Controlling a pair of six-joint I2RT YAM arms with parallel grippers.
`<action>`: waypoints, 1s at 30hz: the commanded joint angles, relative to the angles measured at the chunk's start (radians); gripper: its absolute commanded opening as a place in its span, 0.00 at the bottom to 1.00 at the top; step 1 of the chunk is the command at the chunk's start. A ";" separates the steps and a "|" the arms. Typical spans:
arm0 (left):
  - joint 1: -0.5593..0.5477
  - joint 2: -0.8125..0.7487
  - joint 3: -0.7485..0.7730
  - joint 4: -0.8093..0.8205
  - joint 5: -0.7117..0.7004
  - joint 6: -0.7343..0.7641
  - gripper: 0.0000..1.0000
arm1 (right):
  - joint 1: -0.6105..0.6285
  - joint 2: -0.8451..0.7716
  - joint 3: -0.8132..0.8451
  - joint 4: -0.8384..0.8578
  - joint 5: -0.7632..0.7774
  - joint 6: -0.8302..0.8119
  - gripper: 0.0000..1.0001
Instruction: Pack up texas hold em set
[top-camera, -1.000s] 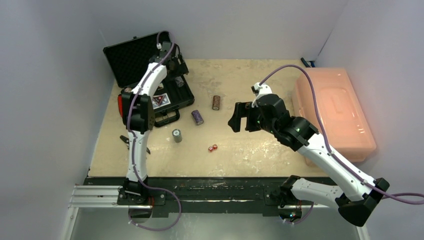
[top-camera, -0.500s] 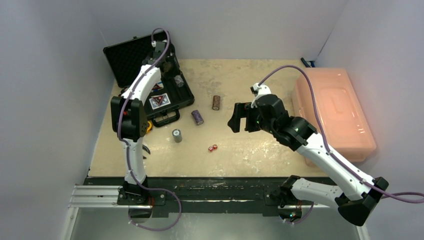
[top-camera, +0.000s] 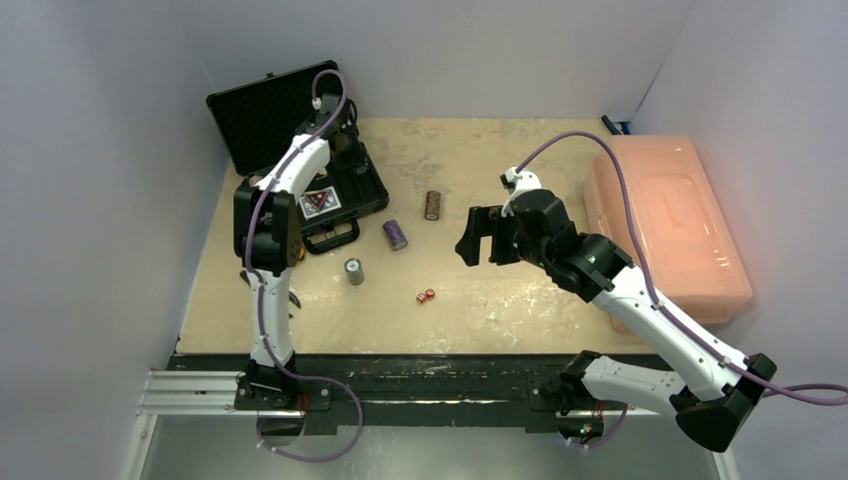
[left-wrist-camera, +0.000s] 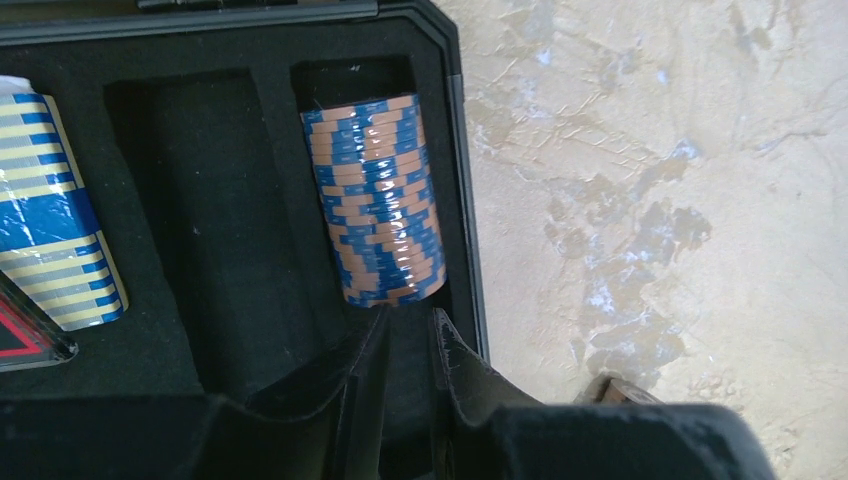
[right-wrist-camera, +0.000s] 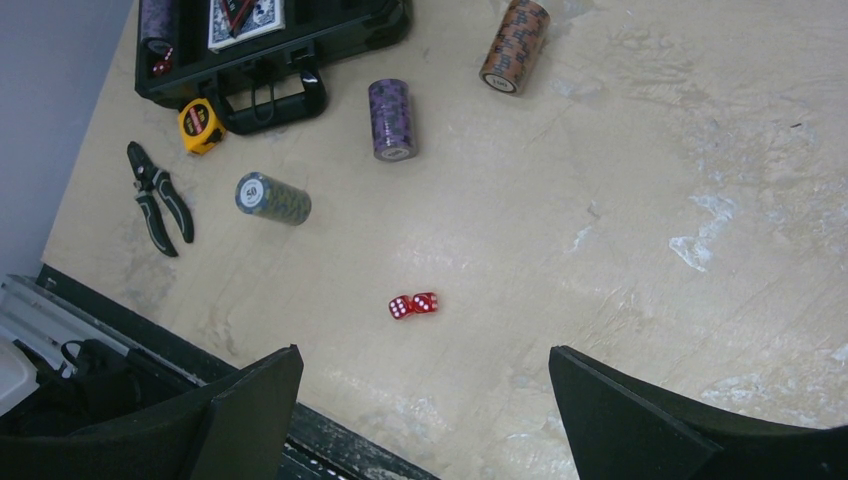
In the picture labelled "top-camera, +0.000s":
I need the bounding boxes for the grey poker chip stack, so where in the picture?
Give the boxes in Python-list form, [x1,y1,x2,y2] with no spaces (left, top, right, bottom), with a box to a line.
[344,258,365,286]

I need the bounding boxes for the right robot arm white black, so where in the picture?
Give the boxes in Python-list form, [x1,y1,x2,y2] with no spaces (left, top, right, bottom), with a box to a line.
[455,189,777,453]

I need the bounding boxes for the pink translucent plastic storage box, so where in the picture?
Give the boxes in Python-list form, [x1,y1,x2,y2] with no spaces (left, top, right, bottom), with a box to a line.
[583,135,752,325]

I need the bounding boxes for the card deck lower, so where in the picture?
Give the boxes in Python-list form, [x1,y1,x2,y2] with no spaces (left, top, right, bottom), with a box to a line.
[299,186,343,220]

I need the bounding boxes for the black poker set case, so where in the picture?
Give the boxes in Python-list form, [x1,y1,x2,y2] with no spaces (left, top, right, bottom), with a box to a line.
[206,60,389,255]

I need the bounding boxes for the blue clamp at wall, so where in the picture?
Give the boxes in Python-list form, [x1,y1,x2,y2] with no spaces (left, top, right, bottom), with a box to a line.
[600,115,630,135]

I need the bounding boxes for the brown poker chip stack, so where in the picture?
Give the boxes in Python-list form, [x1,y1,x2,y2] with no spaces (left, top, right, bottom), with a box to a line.
[424,190,442,221]

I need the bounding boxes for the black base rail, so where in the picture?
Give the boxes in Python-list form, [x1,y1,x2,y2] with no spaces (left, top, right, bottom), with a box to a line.
[165,352,670,439]

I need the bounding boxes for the black pliers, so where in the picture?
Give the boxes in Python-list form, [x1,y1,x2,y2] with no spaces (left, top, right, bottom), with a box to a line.
[239,269,302,309]

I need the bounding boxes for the purple poker chip stack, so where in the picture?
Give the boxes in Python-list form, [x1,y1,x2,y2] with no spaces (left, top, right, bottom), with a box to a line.
[382,219,408,251]

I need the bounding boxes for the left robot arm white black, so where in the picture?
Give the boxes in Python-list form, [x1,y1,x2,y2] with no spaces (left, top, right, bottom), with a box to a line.
[234,113,356,409]

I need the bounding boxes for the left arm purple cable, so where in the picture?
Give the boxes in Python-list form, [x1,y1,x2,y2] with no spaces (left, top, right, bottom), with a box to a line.
[243,68,364,464]

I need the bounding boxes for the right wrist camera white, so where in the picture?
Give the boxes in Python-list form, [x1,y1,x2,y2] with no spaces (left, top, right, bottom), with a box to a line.
[500,167,542,217]

